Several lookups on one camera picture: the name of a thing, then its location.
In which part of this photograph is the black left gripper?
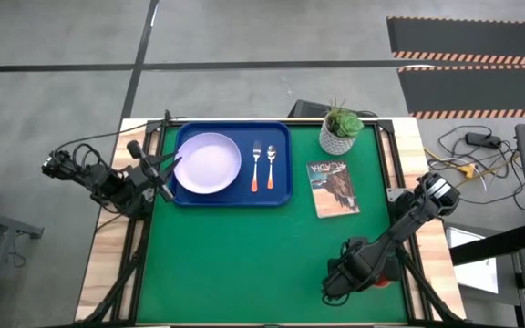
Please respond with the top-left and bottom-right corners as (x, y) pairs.
(126, 139), (184, 203)

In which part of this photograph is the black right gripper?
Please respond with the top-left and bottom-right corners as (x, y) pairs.
(321, 236), (382, 302)

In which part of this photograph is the lilac plastic plate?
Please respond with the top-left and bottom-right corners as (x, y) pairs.
(173, 132), (242, 195)

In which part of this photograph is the metal fork orange handle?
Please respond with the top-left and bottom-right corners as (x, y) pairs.
(250, 139), (263, 194)

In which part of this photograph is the metal spoon orange handle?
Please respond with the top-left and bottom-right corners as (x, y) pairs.
(265, 144), (278, 190)

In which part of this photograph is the blue plastic tray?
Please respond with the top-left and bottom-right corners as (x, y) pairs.
(172, 120), (294, 209)

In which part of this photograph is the paperback book with horse cover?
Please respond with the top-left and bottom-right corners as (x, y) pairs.
(305, 159), (361, 220)

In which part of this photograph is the green table mat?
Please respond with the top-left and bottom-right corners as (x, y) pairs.
(137, 123), (409, 324)

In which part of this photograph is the white paper sheet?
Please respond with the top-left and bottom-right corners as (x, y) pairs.
(444, 226), (500, 295)

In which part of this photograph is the succulent in white pot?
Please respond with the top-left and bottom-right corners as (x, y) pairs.
(318, 97), (365, 157)

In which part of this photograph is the black box behind table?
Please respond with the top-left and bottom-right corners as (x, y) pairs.
(288, 98), (378, 119)

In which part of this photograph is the yellow plug connector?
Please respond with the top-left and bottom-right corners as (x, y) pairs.
(457, 162), (478, 180)

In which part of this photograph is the black power adapter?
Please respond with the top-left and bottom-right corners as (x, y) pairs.
(465, 131), (502, 149)

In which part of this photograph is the black hazard-striped floor mat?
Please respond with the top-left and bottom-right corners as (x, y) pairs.
(397, 64), (525, 120)
(386, 16), (525, 67)

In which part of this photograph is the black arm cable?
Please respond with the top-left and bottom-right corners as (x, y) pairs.
(55, 108), (186, 154)

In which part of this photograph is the black floor cable tangle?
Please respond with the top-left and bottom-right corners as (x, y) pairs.
(424, 124), (525, 213)

